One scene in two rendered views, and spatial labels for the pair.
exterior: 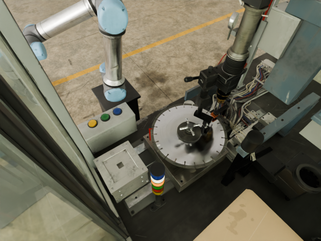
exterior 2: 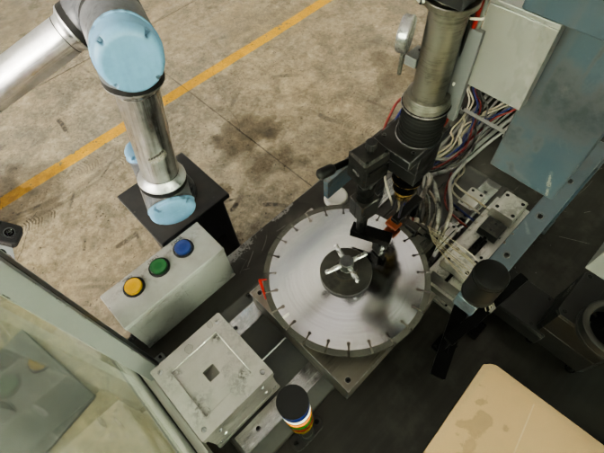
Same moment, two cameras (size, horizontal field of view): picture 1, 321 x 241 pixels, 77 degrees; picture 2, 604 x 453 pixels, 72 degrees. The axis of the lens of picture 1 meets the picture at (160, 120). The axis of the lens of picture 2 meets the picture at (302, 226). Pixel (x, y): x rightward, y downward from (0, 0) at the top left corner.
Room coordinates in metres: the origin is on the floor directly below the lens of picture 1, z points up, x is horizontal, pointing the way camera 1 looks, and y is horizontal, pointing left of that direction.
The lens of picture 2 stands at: (0.14, -0.03, 1.76)
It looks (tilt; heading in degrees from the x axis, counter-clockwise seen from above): 58 degrees down; 356
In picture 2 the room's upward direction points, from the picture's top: 6 degrees counter-clockwise
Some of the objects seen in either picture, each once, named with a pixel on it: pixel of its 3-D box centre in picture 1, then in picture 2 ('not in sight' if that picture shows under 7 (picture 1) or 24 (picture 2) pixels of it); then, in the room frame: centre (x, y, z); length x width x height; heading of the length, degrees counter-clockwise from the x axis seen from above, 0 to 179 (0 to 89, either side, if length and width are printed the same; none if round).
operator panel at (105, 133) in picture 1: (109, 127); (173, 284); (0.61, 0.28, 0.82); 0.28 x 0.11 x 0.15; 125
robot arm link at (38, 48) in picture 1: (31, 50); not in sight; (0.76, 0.57, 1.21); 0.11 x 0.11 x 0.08; 17
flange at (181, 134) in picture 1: (189, 130); (346, 270); (0.51, -0.13, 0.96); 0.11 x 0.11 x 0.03
